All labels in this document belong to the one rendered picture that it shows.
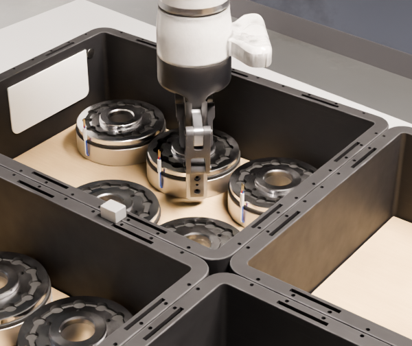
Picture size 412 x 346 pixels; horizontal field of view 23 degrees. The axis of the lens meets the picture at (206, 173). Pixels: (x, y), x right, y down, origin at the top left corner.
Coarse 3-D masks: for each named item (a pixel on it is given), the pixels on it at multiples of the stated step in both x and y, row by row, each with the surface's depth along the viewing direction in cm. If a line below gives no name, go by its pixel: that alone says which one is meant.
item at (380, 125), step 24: (72, 48) 116; (144, 48) 117; (24, 72) 111; (240, 72) 110; (288, 96) 106; (312, 96) 105; (360, 120) 102; (384, 120) 101; (360, 144) 97; (24, 168) 93; (336, 168) 93; (72, 192) 90; (264, 216) 87; (168, 240) 84; (192, 240) 84; (240, 240) 84; (216, 264) 82
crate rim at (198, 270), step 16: (0, 176) 92; (16, 176) 92; (32, 192) 90; (48, 192) 90; (64, 208) 88; (80, 208) 88; (96, 224) 86; (112, 224) 86; (128, 240) 84; (144, 240) 84; (160, 240) 84; (160, 256) 82; (176, 256) 82; (192, 256) 82; (192, 272) 80; (208, 272) 80; (176, 288) 78; (160, 304) 77; (128, 320) 75; (144, 320) 75; (112, 336) 73; (128, 336) 73
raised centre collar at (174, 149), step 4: (176, 140) 110; (172, 144) 109; (176, 144) 109; (172, 148) 109; (176, 148) 109; (180, 148) 109; (212, 148) 109; (172, 152) 109; (176, 152) 108; (180, 152) 108; (184, 152) 108; (212, 152) 109; (176, 156) 108; (180, 156) 108; (184, 156) 108
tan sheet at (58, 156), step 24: (48, 144) 117; (72, 144) 117; (48, 168) 112; (72, 168) 112; (96, 168) 112; (120, 168) 112; (144, 168) 112; (168, 216) 104; (192, 216) 104; (216, 216) 104
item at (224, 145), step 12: (168, 132) 113; (216, 132) 113; (156, 144) 110; (168, 144) 110; (216, 144) 110; (228, 144) 111; (156, 156) 108; (168, 156) 108; (216, 156) 108; (228, 156) 109; (168, 168) 106; (180, 168) 106; (216, 168) 106; (228, 168) 107
